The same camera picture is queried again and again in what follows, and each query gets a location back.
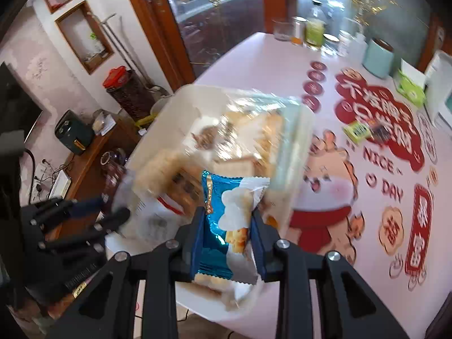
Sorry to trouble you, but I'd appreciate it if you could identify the clear bottle with black cap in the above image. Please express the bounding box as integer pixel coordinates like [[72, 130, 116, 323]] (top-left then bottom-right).
[[310, 0, 330, 22]]

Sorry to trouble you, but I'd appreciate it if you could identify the metal mop pole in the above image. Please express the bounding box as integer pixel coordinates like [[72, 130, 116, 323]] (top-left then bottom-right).
[[102, 13, 153, 90]]

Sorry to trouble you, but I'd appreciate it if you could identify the white appliance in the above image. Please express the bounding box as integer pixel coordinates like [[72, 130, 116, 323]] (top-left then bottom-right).
[[423, 50, 452, 130]]

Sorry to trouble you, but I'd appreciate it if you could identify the white silver snack packet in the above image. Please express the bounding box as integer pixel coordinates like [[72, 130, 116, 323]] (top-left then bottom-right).
[[139, 192, 193, 228]]

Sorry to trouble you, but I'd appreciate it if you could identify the beige bread packet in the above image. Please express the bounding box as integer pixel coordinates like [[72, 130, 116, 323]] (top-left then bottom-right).
[[212, 111, 285, 172]]

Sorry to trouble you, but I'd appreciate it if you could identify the blue snack packet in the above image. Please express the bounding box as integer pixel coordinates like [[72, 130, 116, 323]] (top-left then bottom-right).
[[192, 169, 272, 292]]

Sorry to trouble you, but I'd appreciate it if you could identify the white plastic storage bin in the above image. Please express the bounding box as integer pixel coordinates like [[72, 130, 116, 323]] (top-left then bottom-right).
[[106, 84, 316, 322]]

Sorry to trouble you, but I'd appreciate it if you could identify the white flat box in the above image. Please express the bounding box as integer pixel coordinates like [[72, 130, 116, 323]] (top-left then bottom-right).
[[49, 172, 72, 199]]

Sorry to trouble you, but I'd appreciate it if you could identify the printed pink tablecloth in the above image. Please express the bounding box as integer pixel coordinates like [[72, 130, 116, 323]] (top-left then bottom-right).
[[177, 31, 452, 329]]

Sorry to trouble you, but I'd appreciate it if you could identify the round glass jar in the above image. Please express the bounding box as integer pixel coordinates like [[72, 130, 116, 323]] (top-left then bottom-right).
[[100, 150, 126, 185]]

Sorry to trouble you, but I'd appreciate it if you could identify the dark wicker basket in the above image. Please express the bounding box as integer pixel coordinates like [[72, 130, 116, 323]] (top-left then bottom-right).
[[106, 71, 157, 121]]

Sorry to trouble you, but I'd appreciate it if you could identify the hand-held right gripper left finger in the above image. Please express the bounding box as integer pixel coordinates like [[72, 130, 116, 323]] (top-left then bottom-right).
[[46, 207, 206, 339]]

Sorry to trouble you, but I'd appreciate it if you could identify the small clear jar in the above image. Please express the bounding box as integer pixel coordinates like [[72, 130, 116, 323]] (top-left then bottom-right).
[[322, 33, 340, 56]]

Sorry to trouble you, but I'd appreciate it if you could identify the black television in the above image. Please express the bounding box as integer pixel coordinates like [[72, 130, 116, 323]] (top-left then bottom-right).
[[0, 61, 44, 151]]

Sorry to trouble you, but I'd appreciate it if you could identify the green labelled jar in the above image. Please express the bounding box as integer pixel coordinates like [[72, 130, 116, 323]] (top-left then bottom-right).
[[305, 19, 326, 49]]

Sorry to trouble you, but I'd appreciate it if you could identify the white power strip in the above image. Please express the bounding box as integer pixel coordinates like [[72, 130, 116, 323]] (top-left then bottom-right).
[[29, 158, 51, 203]]

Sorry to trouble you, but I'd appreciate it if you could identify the empty glass jar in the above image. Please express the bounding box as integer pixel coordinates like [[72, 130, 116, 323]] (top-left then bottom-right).
[[273, 19, 294, 42]]

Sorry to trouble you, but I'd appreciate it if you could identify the dark green air fryer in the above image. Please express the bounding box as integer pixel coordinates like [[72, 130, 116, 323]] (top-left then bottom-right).
[[54, 109, 95, 155]]

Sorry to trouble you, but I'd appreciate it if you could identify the mint green canister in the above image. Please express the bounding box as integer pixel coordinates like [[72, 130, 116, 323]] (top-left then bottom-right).
[[362, 38, 395, 79]]

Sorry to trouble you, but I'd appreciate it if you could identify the light blue clear snack bag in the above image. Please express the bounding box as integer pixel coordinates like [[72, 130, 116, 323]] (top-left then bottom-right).
[[270, 104, 316, 193]]

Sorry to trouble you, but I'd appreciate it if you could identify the floss bread packet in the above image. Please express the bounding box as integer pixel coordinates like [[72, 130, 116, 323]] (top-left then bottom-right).
[[136, 147, 200, 214]]

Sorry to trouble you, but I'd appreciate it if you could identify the green snack packet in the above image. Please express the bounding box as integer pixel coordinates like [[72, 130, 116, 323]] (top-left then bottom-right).
[[344, 120, 372, 144]]

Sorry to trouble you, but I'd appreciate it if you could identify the wooden cabinet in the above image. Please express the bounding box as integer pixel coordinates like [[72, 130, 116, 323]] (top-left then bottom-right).
[[49, 113, 144, 239]]

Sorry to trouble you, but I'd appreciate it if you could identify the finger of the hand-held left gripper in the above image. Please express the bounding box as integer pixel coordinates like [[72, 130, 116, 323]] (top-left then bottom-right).
[[37, 208, 132, 255], [20, 197, 108, 228]]

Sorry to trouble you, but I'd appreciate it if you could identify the green tissue box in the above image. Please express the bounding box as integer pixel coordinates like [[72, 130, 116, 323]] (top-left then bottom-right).
[[391, 59, 427, 109]]

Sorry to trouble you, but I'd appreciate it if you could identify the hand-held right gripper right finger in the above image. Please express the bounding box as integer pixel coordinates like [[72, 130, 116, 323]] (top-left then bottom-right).
[[250, 212, 411, 339]]

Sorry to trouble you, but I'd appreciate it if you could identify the dark small candy packet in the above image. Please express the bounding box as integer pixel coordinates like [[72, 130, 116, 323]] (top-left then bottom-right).
[[370, 123, 393, 142]]

